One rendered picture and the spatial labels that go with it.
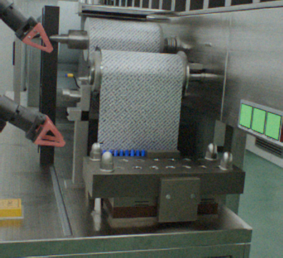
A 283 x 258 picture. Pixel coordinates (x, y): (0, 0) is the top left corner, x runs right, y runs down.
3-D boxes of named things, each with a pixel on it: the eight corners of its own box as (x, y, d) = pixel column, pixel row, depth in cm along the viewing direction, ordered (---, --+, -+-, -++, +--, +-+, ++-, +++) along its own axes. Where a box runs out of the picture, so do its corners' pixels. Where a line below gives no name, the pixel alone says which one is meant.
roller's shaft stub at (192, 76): (177, 82, 134) (178, 67, 134) (198, 83, 136) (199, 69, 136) (182, 84, 130) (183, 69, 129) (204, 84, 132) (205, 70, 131)
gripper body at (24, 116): (31, 141, 113) (6, 127, 111) (30, 132, 123) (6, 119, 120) (45, 120, 113) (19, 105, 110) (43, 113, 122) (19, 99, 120)
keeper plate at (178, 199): (156, 219, 110) (159, 177, 108) (193, 217, 112) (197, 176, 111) (158, 223, 107) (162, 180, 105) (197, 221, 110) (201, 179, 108)
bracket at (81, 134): (62, 183, 135) (66, 84, 130) (83, 183, 137) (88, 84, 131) (64, 188, 130) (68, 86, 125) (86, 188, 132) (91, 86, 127)
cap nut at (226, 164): (216, 166, 117) (218, 149, 117) (228, 166, 118) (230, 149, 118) (222, 170, 114) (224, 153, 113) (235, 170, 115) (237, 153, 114)
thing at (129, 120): (96, 154, 124) (100, 89, 120) (175, 154, 130) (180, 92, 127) (96, 154, 123) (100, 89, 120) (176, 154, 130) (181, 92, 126)
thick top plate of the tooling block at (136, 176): (82, 177, 119) (83, 156, 118) (217, 175, 130) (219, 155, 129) (91, 198, 104) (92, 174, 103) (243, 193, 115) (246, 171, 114)
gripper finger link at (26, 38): (43, 60, 115) (15, 35, 112) (42, 59, 122) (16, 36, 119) (60, 41, 116) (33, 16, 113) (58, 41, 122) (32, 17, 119)
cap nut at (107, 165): (98, 167, 109) (98, 149, 108) (112, 167, 110) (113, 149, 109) (100, 171, 105) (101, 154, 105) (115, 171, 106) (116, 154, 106)
